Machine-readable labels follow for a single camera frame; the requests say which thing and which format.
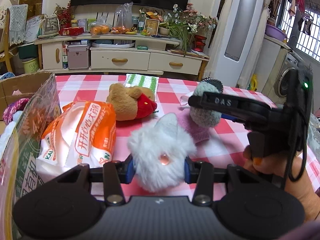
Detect grey-blue fuzzy plush ball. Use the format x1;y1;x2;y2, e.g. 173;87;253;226
190;78;223;128

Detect pink knitted sock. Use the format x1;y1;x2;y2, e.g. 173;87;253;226
177;109;210;144

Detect white fluffy plush toy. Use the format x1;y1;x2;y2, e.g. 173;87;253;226
127;113;197;192

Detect brown teddy bear red shirt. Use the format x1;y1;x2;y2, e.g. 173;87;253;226
106;83;157;121

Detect purple knitted plush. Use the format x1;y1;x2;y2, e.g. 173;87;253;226
3;98;30;125

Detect person's right hand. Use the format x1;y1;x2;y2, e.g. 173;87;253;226
242;146;320;222

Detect orange white tissue pack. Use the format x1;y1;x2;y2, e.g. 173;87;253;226
36;101;116;182

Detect white standing air conditioner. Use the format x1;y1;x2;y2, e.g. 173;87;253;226
204;0;270;88

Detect red vase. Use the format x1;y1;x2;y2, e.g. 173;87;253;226
193;35;207;53

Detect front-load washing machine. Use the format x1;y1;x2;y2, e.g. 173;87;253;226
273;50;305;98

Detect purple plastic basin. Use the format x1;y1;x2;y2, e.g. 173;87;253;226
265;24;287;42

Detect potted flower plant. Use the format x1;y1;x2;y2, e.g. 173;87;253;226
163;3;218;53

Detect green white striped cloth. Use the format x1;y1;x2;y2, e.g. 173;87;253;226
124;74;159;94

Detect framed picture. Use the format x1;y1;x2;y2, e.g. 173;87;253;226
144;18;159;35

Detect white blue plush toy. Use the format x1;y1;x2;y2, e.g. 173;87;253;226
0;111;23;158

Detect pink storage box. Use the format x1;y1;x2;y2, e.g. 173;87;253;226
67;44;91;69

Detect cream tv cabinet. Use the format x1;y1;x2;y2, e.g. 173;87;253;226
34;34;209;80

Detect open cardboard box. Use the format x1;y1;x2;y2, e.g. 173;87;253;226
0;71;63;240

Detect clear plastic bag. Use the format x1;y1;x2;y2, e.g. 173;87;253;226
115;2;133;29

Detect green waste bin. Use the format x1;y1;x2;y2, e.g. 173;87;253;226
22;57;40;74

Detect bag of oranges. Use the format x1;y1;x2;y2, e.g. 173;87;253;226
90;24;110;35

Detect red gift box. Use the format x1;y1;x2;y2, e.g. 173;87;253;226
59;27;84;36

